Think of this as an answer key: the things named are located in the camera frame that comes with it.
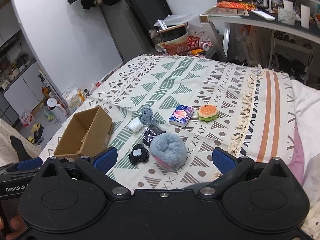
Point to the blue planet tissue pack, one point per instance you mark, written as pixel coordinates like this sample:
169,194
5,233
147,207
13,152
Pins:
181,115

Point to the brown cardboard box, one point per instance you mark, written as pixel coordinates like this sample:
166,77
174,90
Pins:
87,133

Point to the white desk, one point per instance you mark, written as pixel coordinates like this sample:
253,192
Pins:
311,34

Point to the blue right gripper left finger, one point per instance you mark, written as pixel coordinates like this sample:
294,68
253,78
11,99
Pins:
105,160

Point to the dark sparkly packet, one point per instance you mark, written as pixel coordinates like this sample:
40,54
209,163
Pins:
150,133

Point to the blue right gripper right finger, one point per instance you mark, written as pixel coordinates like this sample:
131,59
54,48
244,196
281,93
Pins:
223,161

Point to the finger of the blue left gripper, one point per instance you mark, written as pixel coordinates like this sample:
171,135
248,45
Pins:
29,164

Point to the fluffy grey-blue plush ball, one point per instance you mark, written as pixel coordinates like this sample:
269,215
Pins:
169,151

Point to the white electric kettle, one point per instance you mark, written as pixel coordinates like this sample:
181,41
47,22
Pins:
52,102

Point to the white remote control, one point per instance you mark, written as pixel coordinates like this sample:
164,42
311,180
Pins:
263,15

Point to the black felt plush toy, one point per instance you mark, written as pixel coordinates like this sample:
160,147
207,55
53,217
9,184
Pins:
139,154

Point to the red plastic basket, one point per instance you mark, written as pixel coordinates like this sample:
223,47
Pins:
177,49

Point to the patterned geometric blanket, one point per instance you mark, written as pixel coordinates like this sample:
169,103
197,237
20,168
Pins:
163,83

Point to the white soft pouch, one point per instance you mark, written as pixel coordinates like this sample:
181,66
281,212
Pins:
135,125

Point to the orange striped blanket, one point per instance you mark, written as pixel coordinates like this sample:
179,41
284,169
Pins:
267,125

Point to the grey felt elephant toy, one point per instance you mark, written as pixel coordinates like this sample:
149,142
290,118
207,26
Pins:
146,116

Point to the hamburger plush toy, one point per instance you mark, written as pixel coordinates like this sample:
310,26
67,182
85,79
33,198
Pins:
207,112

